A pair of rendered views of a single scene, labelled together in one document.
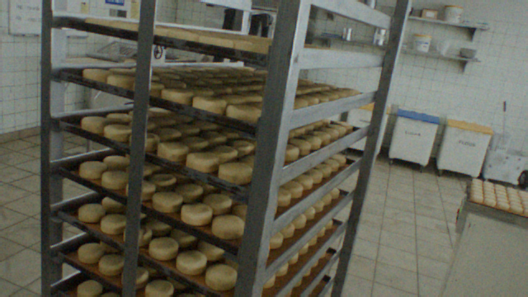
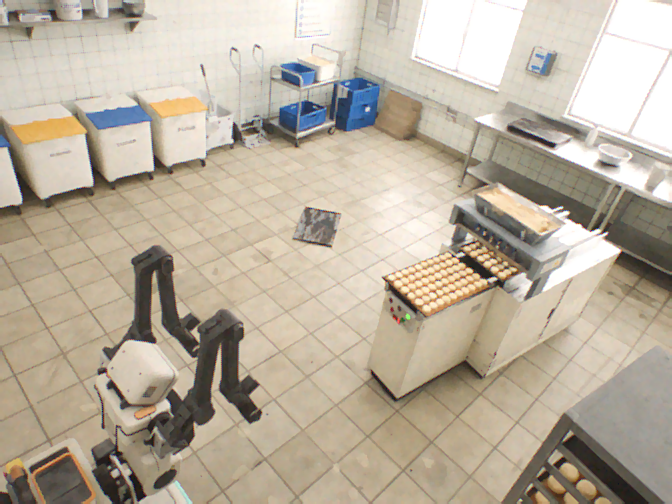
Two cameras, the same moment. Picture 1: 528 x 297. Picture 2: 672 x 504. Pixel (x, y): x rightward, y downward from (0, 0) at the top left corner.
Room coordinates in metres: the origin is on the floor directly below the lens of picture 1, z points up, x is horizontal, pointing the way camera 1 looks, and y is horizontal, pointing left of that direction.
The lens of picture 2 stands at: (1.55, 1.06, 2.77)
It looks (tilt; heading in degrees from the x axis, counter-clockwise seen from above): 37 degrees down; 293
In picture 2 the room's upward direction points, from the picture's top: 9 degrees clockwise
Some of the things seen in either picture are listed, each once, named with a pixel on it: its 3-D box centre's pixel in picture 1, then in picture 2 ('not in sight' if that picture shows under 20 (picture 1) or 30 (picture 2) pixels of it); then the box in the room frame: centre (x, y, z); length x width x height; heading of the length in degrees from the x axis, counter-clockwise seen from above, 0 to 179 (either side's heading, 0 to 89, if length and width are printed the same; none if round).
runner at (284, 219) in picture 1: (315, 190); not in sight; (0.80, -0.14, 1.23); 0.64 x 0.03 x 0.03; 152
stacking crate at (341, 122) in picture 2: not in sight; (352, 117); (4.36, -5.37, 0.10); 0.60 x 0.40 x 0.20; 70
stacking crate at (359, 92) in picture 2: not in sight; (356, 91); (4.36, -5.37, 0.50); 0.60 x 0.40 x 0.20; 75
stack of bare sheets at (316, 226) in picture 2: not in sight; (317, 225); (3.36, -2.63, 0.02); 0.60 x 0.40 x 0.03; 109
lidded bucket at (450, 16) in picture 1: (452, 14); not in sight; (5.73, -2.32, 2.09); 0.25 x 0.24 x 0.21; 162
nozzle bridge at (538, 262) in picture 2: not in sight; (502, 245); (1.60, -1.90, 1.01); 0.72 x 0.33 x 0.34; 153
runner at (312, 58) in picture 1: (341, 58); not in sight; (0.80, -0.14, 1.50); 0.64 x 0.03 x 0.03; 152
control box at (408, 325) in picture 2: (462, 213); (400, 312); (1.99, -1.12, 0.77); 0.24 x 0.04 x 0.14; 153
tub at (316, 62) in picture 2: not in sight; (315, 67); (4.68, -4.66, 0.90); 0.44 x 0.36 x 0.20; 171
